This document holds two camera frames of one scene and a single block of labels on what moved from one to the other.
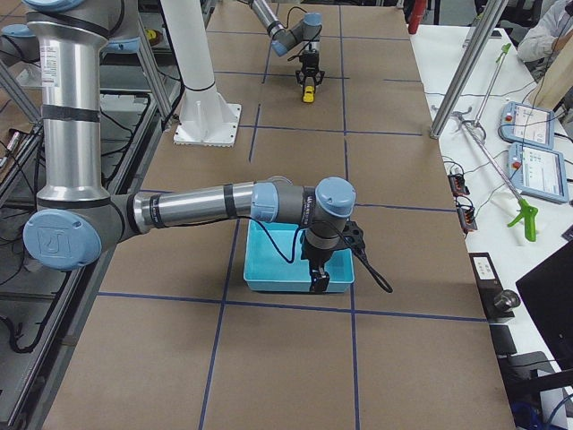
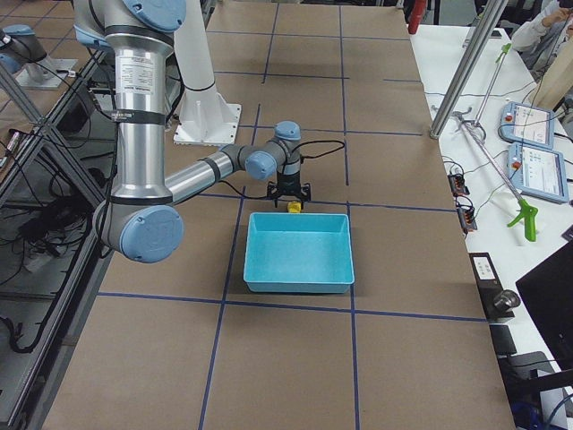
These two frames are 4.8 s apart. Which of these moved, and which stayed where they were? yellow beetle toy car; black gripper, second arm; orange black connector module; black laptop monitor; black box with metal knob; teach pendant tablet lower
Moved: black gripper, second arm; yellow beetle toy car
Stayed: orange black connector module; black box with metal knob; black laptop monitor; teach pendant tablet lower
